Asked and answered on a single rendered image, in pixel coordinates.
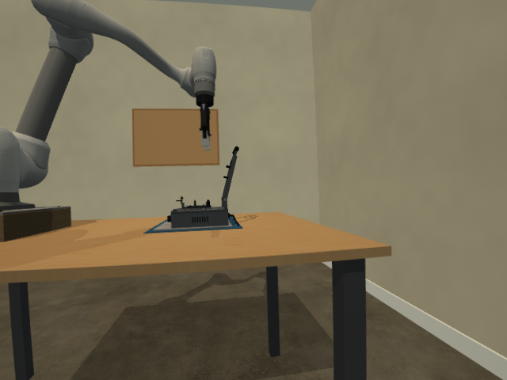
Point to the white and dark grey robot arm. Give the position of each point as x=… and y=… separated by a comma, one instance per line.
x=28, y=161

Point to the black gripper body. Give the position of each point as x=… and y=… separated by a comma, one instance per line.
x=203, y=99

